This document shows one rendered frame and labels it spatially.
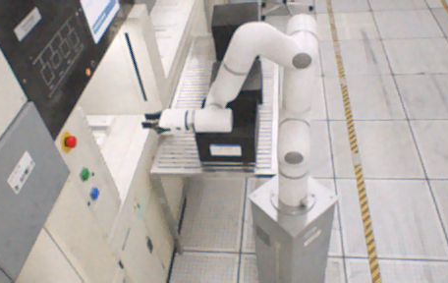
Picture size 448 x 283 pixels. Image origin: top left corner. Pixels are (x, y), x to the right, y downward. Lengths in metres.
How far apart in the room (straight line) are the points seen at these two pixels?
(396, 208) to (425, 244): 0.28
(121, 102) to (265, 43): 1.08
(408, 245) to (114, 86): 1.86
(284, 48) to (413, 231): 1.78
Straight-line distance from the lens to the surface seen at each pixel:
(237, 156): 1.87
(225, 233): 2.58
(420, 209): 2.81
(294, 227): 1.68
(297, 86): 1.30
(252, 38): 1.22
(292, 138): 1.40
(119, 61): 1.95
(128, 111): 2.13
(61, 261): 1.45
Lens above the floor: 2.15
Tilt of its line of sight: 43 degrees down
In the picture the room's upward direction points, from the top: 8 degrees counter-clockwise
